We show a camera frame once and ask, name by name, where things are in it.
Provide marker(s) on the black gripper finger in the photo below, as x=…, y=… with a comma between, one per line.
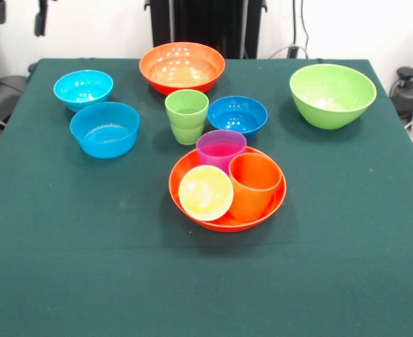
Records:
x=40, y=21
x=0, y=12

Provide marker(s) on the light blue plastic bowl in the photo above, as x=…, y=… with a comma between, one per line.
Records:
x=83, y=87

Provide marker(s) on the purple plastic cup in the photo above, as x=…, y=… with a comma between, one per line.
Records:
x=218, y=152

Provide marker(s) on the yellow plastic cup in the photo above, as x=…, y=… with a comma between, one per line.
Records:
x=206, y=194

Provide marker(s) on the orange plastic cup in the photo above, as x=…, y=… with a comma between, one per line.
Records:
x=254, y=196

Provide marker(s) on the orange plastic bowl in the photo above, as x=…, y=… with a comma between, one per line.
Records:
x=262, y=219
x=182, y=70

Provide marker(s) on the blue ribbed plastic bowl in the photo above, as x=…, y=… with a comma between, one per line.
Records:
x=104, y=140

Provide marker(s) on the green plastic cup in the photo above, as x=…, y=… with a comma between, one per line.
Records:
x=187, y=123

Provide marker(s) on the dark blue plastic bowl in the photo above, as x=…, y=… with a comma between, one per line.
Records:
x=237, y=119

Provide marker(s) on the black power plug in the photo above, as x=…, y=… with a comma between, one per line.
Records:
x=292, y=52

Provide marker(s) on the green plastic bowl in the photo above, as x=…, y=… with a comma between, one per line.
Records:
x=333, y=91

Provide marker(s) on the dark green tablecloth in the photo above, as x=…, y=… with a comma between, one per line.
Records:
x=206, y=281

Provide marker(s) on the grey pedestal foot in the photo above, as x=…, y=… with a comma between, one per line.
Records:
x=412, y=91
x=6, y=96

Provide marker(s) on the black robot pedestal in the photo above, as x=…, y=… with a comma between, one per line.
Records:
x=206, y=28

